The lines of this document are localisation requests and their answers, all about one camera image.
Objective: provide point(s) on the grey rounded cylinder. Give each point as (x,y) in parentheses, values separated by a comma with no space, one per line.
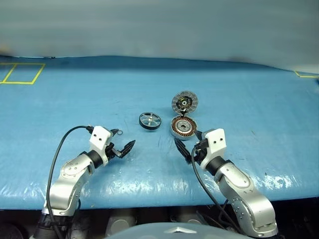
(122,222)
(187,218)

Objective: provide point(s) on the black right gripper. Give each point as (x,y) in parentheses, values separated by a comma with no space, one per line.
(200,155)

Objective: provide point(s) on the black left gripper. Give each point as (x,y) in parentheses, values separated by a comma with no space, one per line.
(111,152)

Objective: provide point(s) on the blue plastic table cover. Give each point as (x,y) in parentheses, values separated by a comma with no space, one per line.
(74,99)

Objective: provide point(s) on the motor stator with copper windings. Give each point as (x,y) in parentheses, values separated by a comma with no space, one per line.
(183,127)

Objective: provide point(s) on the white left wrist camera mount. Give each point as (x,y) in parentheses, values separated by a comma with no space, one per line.
(99,138)

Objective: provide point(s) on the grey motor end cap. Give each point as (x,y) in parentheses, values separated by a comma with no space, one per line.
(185,102)

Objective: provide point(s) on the grey robot torso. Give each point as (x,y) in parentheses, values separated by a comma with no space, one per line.
(159,231)

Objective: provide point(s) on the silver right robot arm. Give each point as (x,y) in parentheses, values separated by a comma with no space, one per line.
(244,189)

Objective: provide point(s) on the black spoked motor rotor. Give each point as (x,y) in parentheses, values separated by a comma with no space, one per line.
(143,122)

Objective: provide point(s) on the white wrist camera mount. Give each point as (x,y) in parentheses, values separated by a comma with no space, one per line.
(215,142)
(99,138)

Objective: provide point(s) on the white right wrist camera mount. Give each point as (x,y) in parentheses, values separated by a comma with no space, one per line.
(215,142)

